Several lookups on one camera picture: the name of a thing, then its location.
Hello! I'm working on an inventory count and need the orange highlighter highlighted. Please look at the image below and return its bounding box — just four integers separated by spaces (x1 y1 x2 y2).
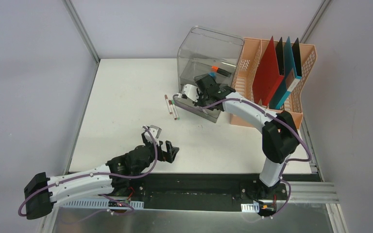
211 66 232 77

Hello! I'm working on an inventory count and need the brown marker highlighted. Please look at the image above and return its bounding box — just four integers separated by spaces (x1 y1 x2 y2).
169 100 177 120

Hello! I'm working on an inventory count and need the clear grey drawer box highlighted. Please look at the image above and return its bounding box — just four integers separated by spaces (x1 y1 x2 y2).
174 26 244 123

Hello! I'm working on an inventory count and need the red folder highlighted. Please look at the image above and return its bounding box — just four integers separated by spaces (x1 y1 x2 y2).
252 37 285 106

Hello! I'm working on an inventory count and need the teal notebook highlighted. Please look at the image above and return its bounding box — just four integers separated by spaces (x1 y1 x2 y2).
269 37 302 110

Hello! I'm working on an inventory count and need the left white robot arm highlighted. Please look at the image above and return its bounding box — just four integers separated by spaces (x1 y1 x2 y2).
18 141 180 220

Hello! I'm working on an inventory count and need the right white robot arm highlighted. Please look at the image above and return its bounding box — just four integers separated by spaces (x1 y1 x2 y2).
194 74 312 199

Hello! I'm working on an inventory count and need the green cap marker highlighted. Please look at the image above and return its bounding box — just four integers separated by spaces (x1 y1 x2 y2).
170 100 180 120

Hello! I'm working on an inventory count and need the peach file organizer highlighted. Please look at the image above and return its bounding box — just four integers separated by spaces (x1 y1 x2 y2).
232 37 317 129

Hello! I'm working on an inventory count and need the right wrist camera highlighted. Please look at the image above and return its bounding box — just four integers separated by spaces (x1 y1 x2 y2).
181 84 200 107

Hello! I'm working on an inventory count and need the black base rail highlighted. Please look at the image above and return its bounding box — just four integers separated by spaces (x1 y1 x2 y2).
67 172 297 213

